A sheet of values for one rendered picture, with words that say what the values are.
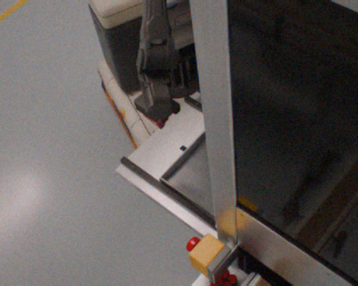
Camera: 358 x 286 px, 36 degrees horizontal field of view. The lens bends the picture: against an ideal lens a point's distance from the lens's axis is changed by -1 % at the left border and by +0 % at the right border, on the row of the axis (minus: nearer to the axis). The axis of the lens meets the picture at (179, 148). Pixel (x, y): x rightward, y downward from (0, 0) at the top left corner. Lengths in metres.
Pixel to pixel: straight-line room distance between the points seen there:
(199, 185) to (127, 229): 1.01
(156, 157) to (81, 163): 1.17
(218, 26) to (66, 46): 2.60
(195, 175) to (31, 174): 1.38
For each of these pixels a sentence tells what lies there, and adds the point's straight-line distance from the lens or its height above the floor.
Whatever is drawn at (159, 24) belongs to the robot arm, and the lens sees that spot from 1.22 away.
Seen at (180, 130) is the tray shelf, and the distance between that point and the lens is 1.65.
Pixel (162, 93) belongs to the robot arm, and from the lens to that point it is 1.21.
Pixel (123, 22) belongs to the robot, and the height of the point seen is 0.71.
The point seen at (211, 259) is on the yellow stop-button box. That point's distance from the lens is 1.27.
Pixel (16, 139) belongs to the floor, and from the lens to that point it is 2.96.
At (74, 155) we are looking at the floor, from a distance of 2.79.
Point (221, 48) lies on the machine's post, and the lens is 0.78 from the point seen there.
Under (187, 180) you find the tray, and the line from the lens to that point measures 1.55.
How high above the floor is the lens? 2.20
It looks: 55 degrees down
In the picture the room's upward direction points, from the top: 11 degrees counter-clockwise
